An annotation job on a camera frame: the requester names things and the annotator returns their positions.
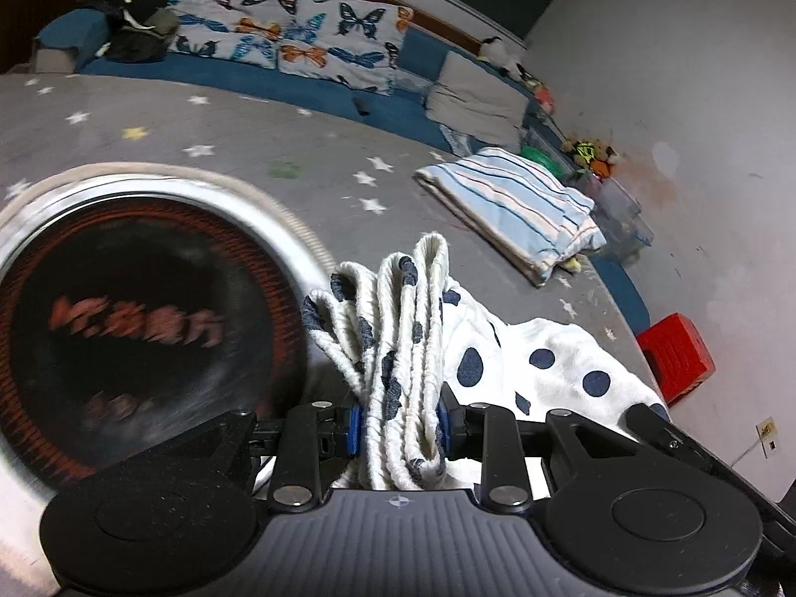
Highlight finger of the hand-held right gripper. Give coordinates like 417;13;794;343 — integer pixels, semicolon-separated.
625;403;796;549

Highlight black white plush toy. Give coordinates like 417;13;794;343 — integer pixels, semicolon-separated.
478;36;523;76

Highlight round black built-in cooktop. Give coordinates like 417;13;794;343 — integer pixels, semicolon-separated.
0;165;337;504

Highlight grey cushion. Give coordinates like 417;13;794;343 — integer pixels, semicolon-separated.
426;50;529;151

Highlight pile of colourful toys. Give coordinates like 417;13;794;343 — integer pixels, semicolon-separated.
522;65;623;180

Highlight butterfly print cushion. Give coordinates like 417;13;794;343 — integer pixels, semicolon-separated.
277;0;415;96
168;0;282;71

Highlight clear plastic bin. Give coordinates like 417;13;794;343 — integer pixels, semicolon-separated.
581;173;655;259

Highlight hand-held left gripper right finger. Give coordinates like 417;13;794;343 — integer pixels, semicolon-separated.
437;384;629;509

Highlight grey star print tablecloth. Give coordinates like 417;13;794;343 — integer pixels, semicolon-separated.
0;68;654;597

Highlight green plastic toy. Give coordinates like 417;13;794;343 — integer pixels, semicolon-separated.
521;145;562;172

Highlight pile of dark clothes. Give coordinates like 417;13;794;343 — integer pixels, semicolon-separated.
81;0;195;64

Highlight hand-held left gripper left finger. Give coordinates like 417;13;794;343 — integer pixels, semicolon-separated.
187;401;363;509

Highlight white navy polka dot pants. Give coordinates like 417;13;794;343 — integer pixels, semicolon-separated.
301;233;671;492

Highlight striped folded cloth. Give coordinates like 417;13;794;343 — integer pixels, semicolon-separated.
415;148;607;288

